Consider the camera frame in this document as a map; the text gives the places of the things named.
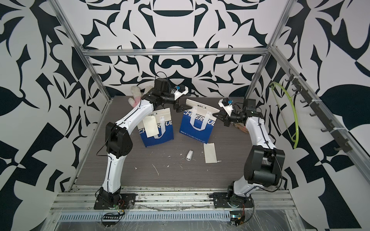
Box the blue white paper bag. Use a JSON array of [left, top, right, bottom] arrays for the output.
[[137, 108, 174, 147], [179, 99, 220, 143]]

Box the white paper receipt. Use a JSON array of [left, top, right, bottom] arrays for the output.
[[204, 143, 217, 164], [142, 115, 159, 138]]

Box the small white stapler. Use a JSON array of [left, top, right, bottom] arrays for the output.
[[186, 150, 194, 161]]

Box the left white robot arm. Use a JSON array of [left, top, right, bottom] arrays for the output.
[[102, 79, 189, 194]]

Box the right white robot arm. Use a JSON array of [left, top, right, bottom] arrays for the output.
[[213, 98, 285, 197]]

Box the white pink plush bunny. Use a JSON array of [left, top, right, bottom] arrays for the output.
[[128, 86, 143, 108]]

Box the green clothes hanger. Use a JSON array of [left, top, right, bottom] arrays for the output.
[[269, 81, 300, 149]]

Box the green lit circuit board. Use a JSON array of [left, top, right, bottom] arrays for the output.
[[230, 212, 245, 226]]

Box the black connector strip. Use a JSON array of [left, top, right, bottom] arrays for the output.
[[101, 213, 125, 227]]

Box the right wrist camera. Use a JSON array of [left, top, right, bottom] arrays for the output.
[[218, 98, 234, 116]]

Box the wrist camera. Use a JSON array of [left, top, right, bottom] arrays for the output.
[[218, 98, 234, 116], [172, 85, 189, 101]]

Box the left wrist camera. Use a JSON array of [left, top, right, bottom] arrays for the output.
[[172, 85, 189, 101]]

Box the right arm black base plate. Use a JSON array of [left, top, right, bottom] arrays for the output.
[[209, 192, 253, 208]]

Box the slotted grey cable duct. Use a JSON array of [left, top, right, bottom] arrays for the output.
[[59, 211, 230, 222]]

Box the black wall hook rack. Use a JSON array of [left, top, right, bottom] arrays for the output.
[[287, 69, 353, 153]]

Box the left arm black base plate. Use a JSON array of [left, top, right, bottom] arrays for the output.
[[93, 193, 137, 210]]

